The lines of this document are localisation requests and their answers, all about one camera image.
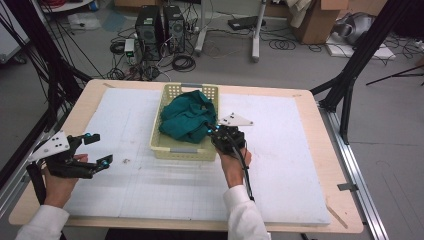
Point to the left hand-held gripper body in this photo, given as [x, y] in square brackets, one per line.
[56, 154]

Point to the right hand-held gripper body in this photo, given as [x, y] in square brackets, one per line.
[230, 132]

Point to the dark green cloth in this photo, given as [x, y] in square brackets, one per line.
[188, 116]

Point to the cream plastic basket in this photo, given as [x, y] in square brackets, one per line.
[185, 122]

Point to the person's left hand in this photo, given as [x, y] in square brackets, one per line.
[61, 186]

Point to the person's right hand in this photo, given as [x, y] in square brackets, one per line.
[234, 168]

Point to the white foam mat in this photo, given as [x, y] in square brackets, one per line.
[196, 156]

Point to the black tripod stand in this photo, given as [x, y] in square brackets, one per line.
[43, 66]
[353, 66]

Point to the small white power box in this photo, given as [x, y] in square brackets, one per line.
[129, 48]

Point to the white metal stand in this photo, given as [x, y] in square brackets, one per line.
[230, 30]

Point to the black computer tower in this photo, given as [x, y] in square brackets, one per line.
[174, 29]
[148, 32]

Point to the flat black device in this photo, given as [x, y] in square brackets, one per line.
[246, 22]

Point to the cardboard box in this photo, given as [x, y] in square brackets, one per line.
[316, 20]

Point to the white foam board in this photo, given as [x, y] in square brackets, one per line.
[360, 50]

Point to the grey vacuum cleaner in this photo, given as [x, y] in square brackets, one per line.
[354, 26]

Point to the aluminium frame rail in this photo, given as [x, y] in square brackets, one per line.
[356, 173]
[20, 173]

